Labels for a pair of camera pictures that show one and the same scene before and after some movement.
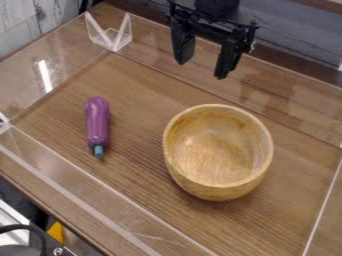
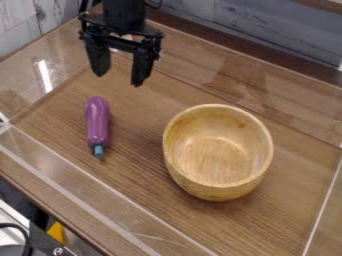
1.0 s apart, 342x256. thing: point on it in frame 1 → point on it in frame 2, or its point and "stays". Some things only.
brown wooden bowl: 218,150 stays
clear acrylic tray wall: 99,214 stays
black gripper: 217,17 → 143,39
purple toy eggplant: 98,123 stays
